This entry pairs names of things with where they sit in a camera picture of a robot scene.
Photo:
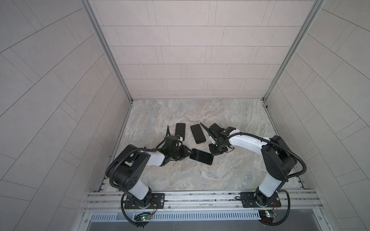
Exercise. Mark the aluminium mounting rail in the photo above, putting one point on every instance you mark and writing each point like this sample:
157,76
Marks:
203,200

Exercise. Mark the pink phone case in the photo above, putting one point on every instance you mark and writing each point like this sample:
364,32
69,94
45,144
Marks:
180,131

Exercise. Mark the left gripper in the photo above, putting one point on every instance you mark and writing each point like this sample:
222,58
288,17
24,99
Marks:
183,152

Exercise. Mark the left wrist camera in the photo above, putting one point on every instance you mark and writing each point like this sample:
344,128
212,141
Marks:
172,142

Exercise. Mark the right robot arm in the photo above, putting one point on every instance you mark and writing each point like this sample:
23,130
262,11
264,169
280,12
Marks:
278,158

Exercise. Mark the ventilation grille strip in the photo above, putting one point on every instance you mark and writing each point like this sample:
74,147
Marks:
183,216

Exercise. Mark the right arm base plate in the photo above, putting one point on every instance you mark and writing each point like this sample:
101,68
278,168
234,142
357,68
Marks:
248,199

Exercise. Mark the circuit board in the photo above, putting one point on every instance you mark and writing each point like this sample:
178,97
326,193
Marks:
143,217
267,216

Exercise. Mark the right circuit board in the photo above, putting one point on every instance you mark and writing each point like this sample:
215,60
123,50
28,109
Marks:
267,216

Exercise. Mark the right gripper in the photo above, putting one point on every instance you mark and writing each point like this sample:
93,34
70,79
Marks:
214,153

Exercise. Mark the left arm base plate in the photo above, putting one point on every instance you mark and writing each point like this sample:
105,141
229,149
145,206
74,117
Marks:
157,200

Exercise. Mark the purple-edged black phone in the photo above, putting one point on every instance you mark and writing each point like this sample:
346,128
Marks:
180,131

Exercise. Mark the left circuit board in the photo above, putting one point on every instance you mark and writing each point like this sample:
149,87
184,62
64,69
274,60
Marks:
143,217

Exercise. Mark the black phone case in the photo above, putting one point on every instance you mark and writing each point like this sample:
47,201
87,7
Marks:
198,134

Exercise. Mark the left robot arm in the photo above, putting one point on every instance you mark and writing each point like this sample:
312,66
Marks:
125,171

